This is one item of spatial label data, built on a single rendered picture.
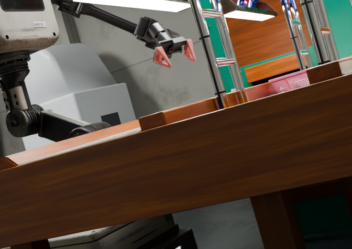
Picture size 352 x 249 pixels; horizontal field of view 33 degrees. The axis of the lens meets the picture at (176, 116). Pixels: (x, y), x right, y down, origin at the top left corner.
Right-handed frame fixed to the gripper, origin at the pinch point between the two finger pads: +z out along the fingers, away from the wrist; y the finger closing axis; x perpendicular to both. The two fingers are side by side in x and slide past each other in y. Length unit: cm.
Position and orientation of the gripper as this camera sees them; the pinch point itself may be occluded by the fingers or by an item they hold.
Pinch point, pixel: (182, 62)
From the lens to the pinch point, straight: 201.4
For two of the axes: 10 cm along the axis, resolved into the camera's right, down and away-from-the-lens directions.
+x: 1.6, -7.0, -7.0
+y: -8.6, 2.5, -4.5
